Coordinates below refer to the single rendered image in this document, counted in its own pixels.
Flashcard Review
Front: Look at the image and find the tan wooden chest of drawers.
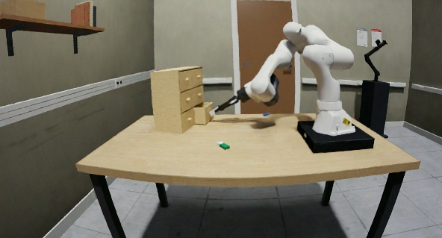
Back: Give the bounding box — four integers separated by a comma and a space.
150, 66, 202, 134

